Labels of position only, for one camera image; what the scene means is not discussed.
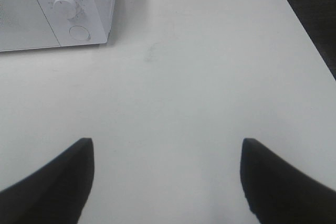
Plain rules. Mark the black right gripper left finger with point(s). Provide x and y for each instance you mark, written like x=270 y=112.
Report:
x=56 y=193

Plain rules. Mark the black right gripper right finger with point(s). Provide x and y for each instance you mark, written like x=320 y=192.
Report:
x=277 y=192

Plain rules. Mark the white microwave door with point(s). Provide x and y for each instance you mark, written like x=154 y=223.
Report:
x=24 y=26

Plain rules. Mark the white dial knob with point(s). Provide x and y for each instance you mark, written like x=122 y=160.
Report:
x=65 y=8

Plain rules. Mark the white microwave oven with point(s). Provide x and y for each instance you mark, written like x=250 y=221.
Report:
x=78 y=6

